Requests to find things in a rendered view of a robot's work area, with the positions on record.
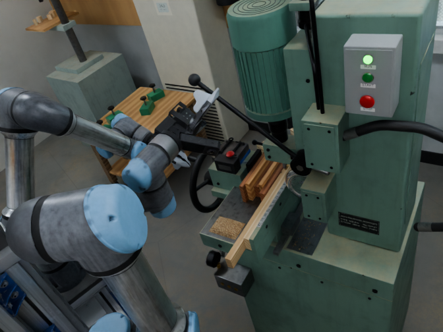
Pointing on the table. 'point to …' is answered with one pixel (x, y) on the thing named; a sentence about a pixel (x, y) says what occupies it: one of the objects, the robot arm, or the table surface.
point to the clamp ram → (252, 160)
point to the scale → (271, 205)
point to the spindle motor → (262, 55)
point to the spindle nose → (279, 130)
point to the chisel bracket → (273, 154)
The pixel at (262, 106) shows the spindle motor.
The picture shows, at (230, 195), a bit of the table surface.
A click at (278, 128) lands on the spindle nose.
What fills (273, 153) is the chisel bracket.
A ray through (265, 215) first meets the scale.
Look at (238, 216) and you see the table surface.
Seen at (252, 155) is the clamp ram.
